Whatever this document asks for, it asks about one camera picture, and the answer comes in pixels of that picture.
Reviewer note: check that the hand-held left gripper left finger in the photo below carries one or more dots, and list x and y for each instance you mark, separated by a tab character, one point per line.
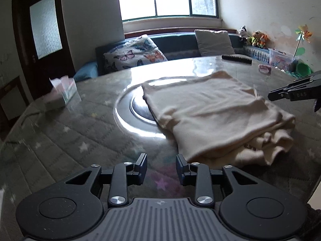
141	165

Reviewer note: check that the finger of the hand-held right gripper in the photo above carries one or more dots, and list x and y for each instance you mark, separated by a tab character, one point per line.
303	80
278	95

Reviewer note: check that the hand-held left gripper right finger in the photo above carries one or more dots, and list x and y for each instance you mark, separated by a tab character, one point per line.
181	167

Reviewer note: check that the cream sweatshirt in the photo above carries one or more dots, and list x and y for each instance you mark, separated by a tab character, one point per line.
213	110

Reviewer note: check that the green plastic bowl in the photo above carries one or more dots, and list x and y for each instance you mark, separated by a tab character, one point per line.
304	69

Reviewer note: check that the small pink object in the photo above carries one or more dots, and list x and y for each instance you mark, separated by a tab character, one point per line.
264	69

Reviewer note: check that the clear plastic storage box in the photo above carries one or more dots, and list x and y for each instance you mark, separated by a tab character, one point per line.
280	59

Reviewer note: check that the colourful pinwheel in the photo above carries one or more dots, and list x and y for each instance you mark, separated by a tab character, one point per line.
304	34

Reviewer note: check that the round table inlay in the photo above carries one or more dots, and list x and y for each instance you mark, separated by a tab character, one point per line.
125	115

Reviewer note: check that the black remote control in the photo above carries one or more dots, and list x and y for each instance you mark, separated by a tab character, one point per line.
237	59

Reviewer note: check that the orange plush toy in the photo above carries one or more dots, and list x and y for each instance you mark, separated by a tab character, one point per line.
263	40

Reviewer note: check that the yellow plush toy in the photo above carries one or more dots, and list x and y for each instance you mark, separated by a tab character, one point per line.
255	39

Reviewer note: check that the black and white plush toy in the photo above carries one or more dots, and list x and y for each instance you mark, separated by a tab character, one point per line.
243	33

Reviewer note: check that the white pillow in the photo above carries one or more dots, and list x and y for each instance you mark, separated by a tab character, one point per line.
214	42

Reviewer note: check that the small white box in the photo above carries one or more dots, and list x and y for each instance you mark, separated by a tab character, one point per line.
54	104

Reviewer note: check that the tissue box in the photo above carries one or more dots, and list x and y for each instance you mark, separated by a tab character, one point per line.
64	89

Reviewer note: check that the butterfly print pillow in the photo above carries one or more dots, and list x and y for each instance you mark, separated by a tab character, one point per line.
135	54

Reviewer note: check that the blue sofa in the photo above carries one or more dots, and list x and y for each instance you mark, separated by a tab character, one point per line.
175	45

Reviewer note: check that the dark wooden door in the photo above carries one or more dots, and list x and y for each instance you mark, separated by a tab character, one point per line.
22	55

